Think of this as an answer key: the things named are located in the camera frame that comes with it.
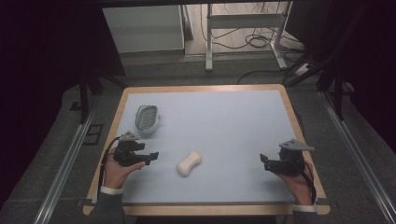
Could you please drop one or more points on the white cabinet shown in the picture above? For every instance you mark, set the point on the white cabinet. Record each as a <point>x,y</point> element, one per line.
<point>143,28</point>

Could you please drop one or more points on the person's right hand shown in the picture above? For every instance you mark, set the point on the person's right hand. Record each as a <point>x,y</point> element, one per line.
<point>297,186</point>

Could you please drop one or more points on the black metal stand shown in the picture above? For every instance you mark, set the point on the black metal stand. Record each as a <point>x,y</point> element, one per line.
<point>83,99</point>
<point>337,93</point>

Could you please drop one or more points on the person's left hand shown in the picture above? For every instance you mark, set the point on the person's left hand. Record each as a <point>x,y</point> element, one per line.
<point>115,174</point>

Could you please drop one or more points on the white power strip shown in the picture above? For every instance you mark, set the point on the white power strip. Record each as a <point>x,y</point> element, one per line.
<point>302,69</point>

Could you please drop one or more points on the black floor vent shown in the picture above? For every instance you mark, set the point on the black floor vent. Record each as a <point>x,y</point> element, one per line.
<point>93,134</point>

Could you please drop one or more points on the dark curtain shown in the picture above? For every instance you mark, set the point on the dark curtain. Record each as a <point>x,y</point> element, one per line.
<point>367,56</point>
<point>37,62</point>

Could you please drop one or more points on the white soap bar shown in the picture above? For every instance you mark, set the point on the white soap bar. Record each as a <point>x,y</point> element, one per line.
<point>189,163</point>

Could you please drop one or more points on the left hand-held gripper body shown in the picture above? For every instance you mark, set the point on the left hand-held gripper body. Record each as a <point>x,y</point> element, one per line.
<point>126,152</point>

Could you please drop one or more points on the light blue table mat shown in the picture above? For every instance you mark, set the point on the light blue table mat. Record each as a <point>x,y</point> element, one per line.
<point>218,130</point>

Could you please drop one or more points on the grey soap dish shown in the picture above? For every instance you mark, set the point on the grey soap dish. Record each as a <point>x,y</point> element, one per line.
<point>147,119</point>

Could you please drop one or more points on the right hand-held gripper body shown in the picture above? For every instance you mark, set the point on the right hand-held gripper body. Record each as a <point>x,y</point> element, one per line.
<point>291,158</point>

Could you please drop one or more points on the metal floor rail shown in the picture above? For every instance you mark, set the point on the metal floor rail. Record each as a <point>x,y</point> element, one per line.
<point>62,174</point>
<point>358,155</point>

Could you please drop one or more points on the white desk frame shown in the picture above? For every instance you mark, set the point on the white desk frame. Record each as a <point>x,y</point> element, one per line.
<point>243,21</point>

